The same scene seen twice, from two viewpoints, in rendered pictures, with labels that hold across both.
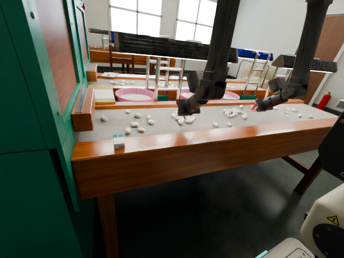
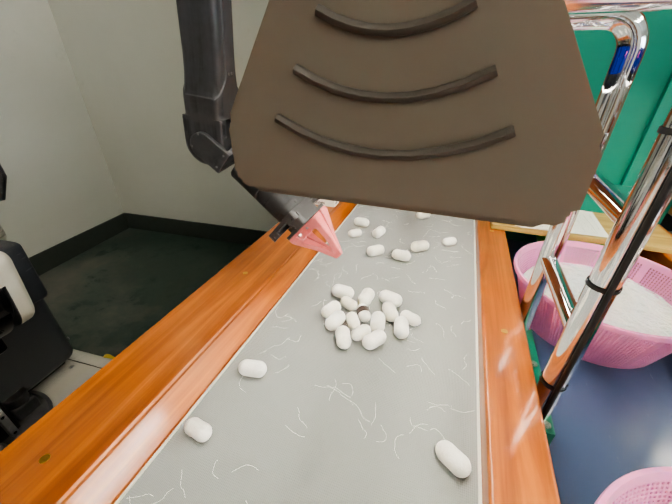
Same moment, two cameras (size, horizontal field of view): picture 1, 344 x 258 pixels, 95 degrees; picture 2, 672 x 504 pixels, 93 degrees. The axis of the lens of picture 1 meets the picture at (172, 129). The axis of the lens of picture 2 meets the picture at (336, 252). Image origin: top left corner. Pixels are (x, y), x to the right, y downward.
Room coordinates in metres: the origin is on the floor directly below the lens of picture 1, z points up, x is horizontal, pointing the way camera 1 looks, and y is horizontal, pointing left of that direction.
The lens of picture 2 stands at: (1.01, -0.34, 1.07)
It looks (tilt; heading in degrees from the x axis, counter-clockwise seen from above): 30 degrees down; 135
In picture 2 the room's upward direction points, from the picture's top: straight up
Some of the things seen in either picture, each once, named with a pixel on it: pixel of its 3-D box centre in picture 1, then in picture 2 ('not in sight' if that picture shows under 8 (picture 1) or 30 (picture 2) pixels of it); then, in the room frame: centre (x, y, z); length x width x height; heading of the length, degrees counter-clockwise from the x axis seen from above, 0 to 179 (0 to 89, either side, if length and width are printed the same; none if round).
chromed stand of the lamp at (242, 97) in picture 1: (249, 74); not in sight; (1.69, -0.69, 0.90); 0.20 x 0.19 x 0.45; 115
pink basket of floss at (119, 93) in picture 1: (136, 100); (593, 301); (1.02, 0.27, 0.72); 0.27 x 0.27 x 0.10
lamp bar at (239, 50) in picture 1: (249, 54); not in sight; (1.76, -0.65, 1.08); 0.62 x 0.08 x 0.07; 115
